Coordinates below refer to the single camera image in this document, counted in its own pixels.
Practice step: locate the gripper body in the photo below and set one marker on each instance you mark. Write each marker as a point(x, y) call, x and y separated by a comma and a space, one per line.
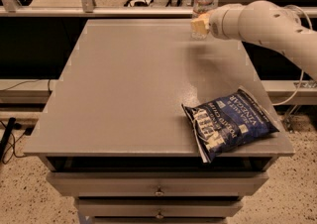
point(220, 23)

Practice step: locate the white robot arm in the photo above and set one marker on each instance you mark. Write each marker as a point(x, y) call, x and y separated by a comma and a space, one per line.
point(264, 24)

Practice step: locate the clear plastic water bottle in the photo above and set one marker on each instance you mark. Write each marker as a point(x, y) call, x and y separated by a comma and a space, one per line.
point(200, 7)

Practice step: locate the blue potato chip bag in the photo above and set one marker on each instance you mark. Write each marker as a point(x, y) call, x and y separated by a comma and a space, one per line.
point(228, 122)

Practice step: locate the grey drawer cabinet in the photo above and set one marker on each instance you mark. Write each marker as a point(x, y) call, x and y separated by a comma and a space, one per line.
point(114, 130)

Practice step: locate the upper drawer knob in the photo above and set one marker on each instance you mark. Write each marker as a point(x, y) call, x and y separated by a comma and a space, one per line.
point(159, 192)

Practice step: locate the drawer knob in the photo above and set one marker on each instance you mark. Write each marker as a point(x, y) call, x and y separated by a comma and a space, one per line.
point(159, 216)
point(159, 192)

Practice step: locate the metal railing bar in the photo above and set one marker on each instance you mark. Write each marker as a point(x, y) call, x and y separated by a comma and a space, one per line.
point(129, 12)

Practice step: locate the lower drawer knob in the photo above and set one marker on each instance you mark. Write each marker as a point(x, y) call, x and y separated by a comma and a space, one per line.
point(159, 216)

